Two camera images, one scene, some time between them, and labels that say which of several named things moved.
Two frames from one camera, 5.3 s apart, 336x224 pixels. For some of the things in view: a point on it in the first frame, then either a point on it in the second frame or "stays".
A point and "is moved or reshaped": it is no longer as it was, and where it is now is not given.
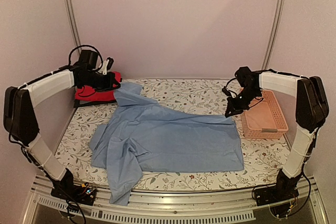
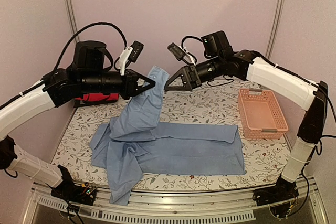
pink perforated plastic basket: (264, 119) stays
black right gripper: (232, 105) to (189, 77)
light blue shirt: (146, 136) is moved or reshaped
